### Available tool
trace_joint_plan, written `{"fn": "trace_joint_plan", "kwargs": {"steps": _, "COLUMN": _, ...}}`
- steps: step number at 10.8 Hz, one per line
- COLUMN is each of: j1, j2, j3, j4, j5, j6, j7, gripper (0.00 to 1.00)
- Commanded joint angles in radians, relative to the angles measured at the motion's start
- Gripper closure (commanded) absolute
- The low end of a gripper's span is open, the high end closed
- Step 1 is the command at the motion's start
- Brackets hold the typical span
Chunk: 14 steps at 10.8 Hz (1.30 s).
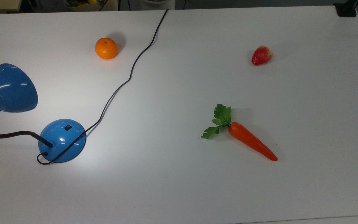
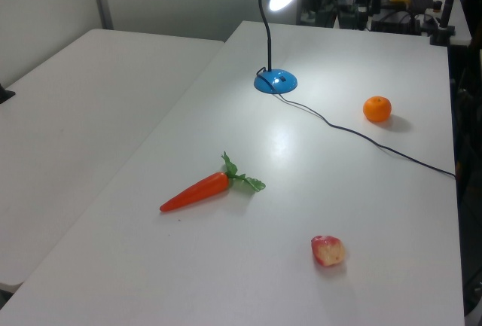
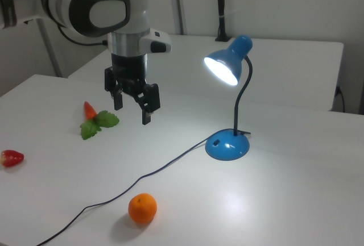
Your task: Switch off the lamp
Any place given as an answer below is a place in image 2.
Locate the orange toy carrot green leaves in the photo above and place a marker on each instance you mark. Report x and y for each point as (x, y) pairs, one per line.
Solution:
(199, 190)

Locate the blue gooseneck desk lamp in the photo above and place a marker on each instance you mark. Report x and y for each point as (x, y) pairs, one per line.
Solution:
(276, 82)

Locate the orange mandarin fruit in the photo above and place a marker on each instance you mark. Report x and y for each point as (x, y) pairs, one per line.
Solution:
(377, 109)

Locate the black tripod pole with clamp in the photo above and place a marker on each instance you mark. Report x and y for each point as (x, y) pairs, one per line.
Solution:
(448, 6)

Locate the bitten red toy apple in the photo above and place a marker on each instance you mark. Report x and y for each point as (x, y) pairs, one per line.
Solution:
(328, 251)

